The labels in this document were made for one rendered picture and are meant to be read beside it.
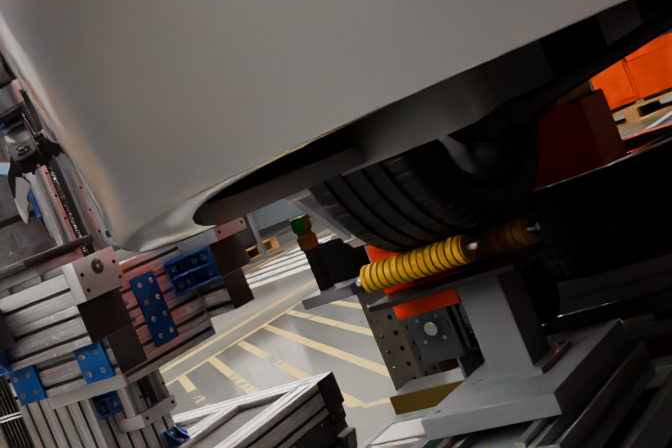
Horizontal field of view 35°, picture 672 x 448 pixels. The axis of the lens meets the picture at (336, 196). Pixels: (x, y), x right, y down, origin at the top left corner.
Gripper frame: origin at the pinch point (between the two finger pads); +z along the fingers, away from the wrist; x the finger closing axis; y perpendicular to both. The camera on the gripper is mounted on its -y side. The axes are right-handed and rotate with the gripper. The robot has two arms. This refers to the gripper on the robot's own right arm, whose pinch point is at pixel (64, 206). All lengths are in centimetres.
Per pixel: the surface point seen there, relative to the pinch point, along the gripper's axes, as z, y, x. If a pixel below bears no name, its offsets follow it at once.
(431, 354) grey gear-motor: 76, 23, -51
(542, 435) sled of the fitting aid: 72, -37, -54
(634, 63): 92, 182, -198
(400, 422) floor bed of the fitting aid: 98, 43, -38
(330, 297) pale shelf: 65, 58, -39
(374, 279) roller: 43, -4, -44
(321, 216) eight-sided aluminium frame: 26.6, -1.8, -41.4
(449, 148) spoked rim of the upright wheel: 33, 17, -75
